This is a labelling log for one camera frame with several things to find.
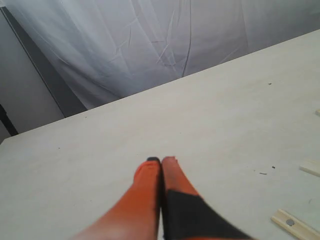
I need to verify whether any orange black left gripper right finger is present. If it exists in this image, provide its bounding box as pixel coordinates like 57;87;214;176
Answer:
161;156;252;240

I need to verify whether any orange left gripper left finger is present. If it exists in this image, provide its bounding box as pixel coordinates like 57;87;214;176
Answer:
73;157;161;240

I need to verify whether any wood strip with magnet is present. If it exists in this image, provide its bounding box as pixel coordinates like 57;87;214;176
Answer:
271;209;320;240

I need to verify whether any plain wood strip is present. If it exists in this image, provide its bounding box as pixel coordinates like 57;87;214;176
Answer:
299;160;320;177

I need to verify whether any white backdrop cloth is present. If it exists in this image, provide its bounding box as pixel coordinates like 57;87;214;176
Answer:
4;0;320;109

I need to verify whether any dark frame pole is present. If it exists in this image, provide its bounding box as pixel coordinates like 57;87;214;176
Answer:
0;6;87;118

